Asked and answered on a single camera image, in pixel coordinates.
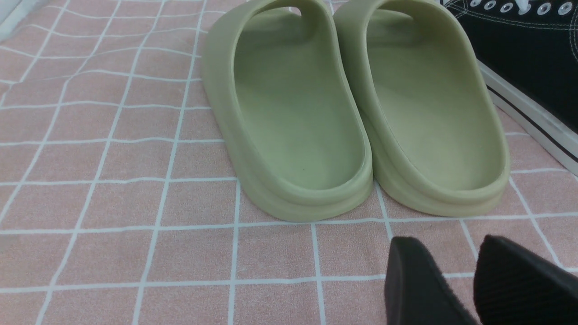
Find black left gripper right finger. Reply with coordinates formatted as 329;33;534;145
473;235;578;325

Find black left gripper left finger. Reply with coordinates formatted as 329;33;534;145
384;237;477;325

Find green right slide slipper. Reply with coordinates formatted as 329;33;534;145
334;0;511;217

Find green slide slipper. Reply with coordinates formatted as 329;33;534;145
334;0;511;217
201;0;373;223

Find black left canvas sneaker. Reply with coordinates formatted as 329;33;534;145
440;0;578;174

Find green left slide slipper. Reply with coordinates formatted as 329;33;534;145
201;0;373;223

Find pink checked tablecloth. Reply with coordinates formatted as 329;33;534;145
0;0;577;325

